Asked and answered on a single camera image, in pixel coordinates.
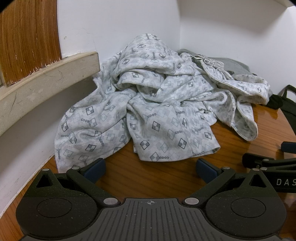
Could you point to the white patterned pajama shirt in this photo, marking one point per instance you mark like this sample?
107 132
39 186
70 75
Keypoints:
143 111

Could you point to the wooden window frame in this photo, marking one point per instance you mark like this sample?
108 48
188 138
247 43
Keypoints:
27 34

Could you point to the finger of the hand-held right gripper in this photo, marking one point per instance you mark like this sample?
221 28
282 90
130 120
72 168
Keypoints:
289 147
254 160

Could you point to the beige window sill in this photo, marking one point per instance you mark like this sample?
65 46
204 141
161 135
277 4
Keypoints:
46 76

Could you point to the dark green bag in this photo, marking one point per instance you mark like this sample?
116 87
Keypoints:
290 106

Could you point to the grey printed shirt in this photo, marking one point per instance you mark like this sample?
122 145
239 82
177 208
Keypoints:
235 67

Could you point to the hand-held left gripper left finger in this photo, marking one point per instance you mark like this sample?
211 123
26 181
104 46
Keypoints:
96 170

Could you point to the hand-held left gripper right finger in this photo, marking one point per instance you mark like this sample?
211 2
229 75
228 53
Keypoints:
205 170

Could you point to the black folded garment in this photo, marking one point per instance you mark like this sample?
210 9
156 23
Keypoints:
274 100

